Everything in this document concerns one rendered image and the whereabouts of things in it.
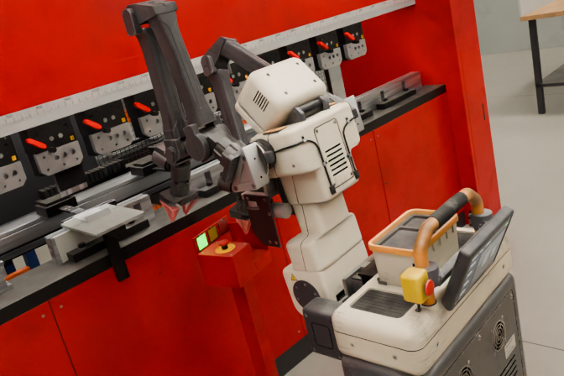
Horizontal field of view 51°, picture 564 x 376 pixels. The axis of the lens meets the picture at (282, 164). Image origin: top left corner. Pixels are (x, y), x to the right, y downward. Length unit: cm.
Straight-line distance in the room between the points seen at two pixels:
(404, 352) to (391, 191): 178
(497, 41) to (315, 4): 676
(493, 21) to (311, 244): 797
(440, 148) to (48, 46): 220
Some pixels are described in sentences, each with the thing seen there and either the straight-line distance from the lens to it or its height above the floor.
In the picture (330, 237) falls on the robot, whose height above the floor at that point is 89.
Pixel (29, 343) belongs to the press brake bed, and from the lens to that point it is 205.
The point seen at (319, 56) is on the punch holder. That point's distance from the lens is 285.
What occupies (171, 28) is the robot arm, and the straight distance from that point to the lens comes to 159.
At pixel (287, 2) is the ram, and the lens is 274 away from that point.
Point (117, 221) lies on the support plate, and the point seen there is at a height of 100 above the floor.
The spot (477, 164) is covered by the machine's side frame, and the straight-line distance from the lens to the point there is 363.
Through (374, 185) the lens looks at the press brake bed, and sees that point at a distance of 299.
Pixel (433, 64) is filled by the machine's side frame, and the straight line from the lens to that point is 352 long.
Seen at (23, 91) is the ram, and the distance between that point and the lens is 206.
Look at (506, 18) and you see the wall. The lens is 935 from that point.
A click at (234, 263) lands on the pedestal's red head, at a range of 202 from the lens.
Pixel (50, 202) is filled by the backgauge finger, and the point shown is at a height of 103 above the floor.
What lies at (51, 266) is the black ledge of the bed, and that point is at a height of 87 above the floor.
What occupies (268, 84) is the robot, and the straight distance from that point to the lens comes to 157.
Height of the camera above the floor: 157
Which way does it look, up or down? 16 degrees down
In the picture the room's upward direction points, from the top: 13 degrees counter-clockwise
